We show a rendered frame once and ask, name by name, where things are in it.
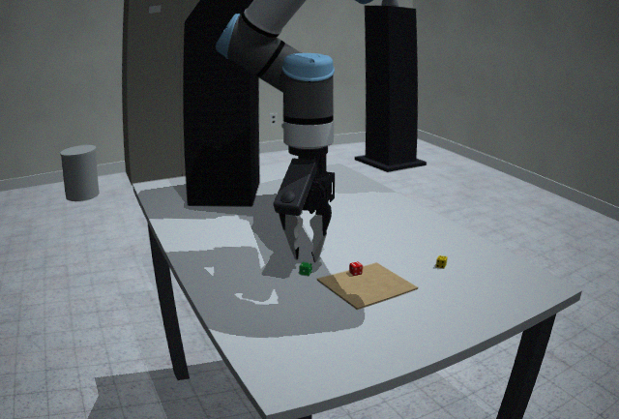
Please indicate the tan mat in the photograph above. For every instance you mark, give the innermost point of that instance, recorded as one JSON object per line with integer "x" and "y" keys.
{"x": 375, "y": 285}

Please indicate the dark red die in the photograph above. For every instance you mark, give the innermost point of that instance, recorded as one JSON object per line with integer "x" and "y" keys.
{"x": 356, "y": 268}

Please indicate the yellow die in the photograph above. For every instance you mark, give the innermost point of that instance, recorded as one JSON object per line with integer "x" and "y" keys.
{"x": 441, "y": 261}

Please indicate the green die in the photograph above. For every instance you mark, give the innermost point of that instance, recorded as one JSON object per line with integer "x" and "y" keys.
{"x": 305, "y": 269}

